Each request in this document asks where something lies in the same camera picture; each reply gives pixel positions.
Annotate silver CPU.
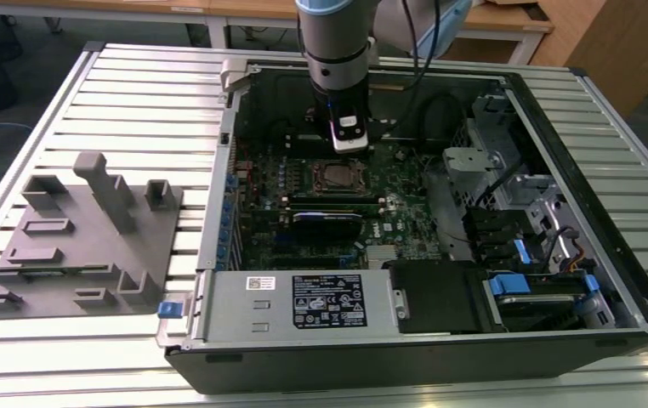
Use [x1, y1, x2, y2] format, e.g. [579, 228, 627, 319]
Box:
[322, 166, 362, 188]

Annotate metal socket cover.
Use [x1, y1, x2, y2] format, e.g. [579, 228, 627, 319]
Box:
[314, 161, 370, 193]

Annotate grey case latch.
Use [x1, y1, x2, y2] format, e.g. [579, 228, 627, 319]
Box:
[220, 59, 253, 94]

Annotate metal drive cage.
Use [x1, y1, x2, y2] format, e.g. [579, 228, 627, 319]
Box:
[441, 93, 535, 209]

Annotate green motherboard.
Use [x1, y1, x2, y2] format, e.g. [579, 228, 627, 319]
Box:
[230, 139, 456, 272]

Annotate black graphics card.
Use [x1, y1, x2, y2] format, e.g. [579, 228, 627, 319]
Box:
[249, 210, 366, 252]

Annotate wooden desk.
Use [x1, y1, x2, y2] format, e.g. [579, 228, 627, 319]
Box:
[209, 0, 556, 65]
[0, 0, 215, 33]

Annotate small silver heat sink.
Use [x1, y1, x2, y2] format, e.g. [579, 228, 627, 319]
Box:
[366, 244, 400, 261]

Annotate black plastic disk bay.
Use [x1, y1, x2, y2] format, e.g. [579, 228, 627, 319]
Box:
[463, 207, 536, 264]

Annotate blue disk carrier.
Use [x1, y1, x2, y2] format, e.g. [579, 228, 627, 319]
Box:
[485, 273, 531, 295]

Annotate wooden cabinet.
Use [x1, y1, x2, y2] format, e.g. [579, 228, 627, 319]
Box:
[532, 0, 648, 118]

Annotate grey power supply unit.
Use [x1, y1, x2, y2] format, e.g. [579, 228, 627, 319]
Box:
[186, 268, 403, 343]

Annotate hard disk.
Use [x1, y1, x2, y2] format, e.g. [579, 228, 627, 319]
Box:
[496, 292, 582, 332]

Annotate grey parts rack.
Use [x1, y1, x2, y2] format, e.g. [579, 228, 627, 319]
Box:
[0, 151, 186, 320]

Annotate blue case latch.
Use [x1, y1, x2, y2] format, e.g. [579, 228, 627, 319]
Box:
[157, 300, 185, 320]

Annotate black PC case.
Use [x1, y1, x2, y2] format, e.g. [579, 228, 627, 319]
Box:
[155, 58, 648, 396]

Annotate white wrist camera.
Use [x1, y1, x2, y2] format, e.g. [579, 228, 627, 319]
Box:
[329, 113, 372, 154]

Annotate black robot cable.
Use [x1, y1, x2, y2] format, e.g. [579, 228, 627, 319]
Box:
[401, 0, 445, 91]

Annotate silver metal bracket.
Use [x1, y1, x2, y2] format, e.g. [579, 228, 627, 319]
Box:
[441, 146, 508, 174]

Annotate thin dark cable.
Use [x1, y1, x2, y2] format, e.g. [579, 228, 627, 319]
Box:
[473, 159, 524, 206]

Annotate coloured power wires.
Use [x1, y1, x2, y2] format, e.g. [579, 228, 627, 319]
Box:
[562, 248, 596, 274]

